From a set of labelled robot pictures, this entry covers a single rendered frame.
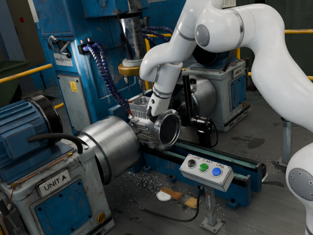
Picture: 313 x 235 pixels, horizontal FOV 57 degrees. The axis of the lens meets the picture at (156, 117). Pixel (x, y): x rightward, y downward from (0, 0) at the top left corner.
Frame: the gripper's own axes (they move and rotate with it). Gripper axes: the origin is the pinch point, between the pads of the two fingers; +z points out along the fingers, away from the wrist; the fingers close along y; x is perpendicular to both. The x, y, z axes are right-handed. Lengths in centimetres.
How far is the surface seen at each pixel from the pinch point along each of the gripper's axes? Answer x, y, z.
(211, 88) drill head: -3.4, 42.7, -1.7
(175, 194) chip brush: -29.0, -10.2, 17.0
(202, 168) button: -35.0, -18.4, -16.8
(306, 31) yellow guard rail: 1, 229, 9
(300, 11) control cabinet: 34, 311, 18
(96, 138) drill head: 2.8, -31.2, -3.7
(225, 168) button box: -40.7, -15.6, -20.7
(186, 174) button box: -31.5, -20.0, -10.5
